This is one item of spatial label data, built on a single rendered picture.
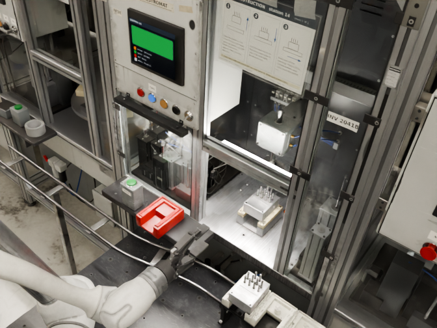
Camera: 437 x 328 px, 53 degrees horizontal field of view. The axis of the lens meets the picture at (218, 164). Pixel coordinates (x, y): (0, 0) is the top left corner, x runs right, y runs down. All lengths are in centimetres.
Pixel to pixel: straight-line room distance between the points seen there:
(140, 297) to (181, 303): 58
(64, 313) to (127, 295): 36
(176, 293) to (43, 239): 144
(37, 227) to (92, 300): 183
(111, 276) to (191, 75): 97
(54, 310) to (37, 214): 177
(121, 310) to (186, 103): 71
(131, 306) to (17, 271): 32
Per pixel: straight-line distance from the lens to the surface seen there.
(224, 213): 192
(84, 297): 146
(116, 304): 133
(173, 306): 190
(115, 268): 203
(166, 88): 160
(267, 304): 169
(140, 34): 156
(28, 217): 333
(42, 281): 135
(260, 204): 180
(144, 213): 183
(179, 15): 144
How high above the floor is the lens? 227
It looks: 39 degrees down
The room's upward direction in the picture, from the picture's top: 4 degrees clockwise
